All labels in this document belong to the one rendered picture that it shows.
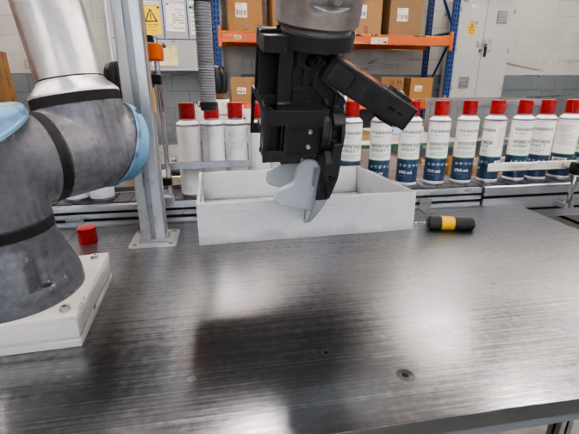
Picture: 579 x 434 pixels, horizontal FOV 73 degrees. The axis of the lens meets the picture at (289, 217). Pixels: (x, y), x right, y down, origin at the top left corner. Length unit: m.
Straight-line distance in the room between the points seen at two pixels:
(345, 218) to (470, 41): 5.62
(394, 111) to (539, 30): 6.81
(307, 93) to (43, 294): 0.38
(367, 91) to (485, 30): 5.80
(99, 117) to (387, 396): 0.48
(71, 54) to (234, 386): 0.45
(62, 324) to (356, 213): 0.37
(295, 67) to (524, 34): 6.70
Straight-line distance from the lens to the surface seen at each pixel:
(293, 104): 0.38
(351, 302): 0.58
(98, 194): 0.95
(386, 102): 0.41
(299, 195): 0.43
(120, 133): 0.60
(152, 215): 0.80
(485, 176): 1.13
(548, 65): 7.35
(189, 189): 0.92
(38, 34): 0.62
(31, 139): 0.55
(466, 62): 6.03
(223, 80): 1.48
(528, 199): 1.18
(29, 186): 0.54
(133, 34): 0.76
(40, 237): 0.56
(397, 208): 0.51
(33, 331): 0.55
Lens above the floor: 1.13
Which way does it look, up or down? 19 degrees down
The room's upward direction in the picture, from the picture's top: straight up
